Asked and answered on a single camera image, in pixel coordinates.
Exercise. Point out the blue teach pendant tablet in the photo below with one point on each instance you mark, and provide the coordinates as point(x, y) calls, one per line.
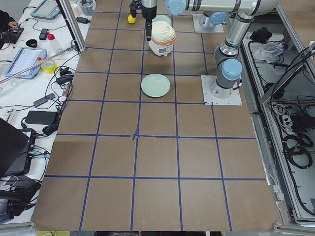
point(25, 58)

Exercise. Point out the black power adapter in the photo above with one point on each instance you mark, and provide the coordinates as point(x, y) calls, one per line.
point(41, 117)

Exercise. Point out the yellow toy duck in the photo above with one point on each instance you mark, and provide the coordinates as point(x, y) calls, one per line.
point(131, 19)

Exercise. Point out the white rice cooker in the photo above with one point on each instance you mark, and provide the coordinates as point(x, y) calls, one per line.
point(162, 39)

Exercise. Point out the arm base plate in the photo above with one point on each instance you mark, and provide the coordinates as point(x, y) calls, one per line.
point(208, 24)
point(215, 95)

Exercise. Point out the yellow tape roll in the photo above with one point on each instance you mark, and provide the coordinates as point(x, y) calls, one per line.
point(49, 66)

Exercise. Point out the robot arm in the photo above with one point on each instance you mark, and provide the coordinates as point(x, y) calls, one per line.
point(175, 7)
point(229, 68)

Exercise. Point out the black phone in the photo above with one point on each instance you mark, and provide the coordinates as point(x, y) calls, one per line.
point(43, 34)

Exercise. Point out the green plate near arm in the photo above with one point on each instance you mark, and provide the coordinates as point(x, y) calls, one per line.
point(160, 17)
point(155, 85)

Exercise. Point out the aluminium frame post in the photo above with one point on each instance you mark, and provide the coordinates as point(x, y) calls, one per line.
point(72, 25)

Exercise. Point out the red cap spray bottle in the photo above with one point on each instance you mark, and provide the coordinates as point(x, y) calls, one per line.
point(54, 42)

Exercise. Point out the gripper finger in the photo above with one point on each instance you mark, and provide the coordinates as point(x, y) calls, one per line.
point(148, 28)

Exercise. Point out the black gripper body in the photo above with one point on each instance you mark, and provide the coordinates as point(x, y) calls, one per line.
point(147, 15)

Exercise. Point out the black laptop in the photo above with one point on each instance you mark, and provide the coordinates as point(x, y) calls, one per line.
point(16, 146)

